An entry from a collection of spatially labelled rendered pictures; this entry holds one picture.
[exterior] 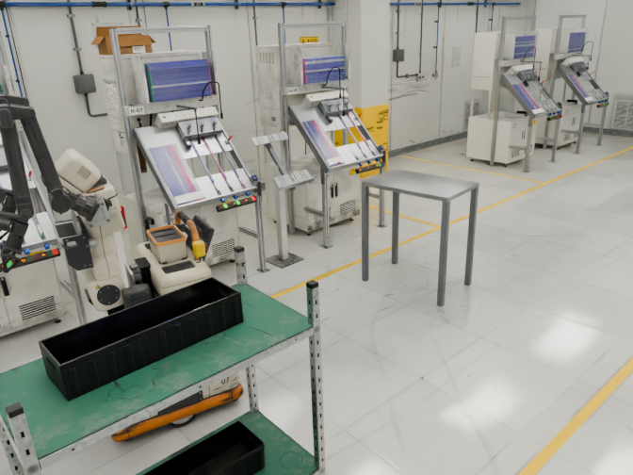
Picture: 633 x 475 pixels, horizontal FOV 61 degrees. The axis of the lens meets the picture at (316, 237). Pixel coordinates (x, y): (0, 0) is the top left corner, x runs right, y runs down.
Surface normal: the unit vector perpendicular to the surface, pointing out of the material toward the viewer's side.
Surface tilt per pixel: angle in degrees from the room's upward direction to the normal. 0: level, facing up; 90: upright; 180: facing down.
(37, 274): 90
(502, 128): 90
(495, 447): 0
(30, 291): 93
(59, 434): 0
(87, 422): 0
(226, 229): 90
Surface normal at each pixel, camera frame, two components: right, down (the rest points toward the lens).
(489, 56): -0.75, 0.26
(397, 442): -0.04, -0.93
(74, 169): 0.50, 0.30
